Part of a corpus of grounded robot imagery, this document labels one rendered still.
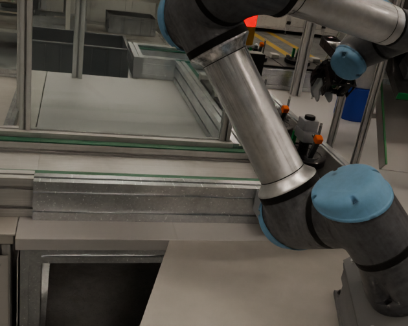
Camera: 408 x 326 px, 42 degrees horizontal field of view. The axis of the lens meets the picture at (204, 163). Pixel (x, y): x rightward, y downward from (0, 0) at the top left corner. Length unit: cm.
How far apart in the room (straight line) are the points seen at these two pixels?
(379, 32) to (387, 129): 64
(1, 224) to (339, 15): 84
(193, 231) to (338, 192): 52
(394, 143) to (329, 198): 78
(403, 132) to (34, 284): 109
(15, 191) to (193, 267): 44
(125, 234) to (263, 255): 32
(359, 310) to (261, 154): 33
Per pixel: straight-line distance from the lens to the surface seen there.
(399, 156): 161
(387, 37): 105
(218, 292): 111
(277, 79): 273
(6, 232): 125
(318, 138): 144
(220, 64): 91
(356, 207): 84
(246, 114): 92
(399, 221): 89
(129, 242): 123
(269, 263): 123
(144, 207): 128
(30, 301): 134
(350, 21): 97
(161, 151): 152
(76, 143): 149
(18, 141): 150
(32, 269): 128
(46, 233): 124
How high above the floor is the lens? 151
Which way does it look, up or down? 23 degrees down
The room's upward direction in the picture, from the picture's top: 9 degrees clockwise
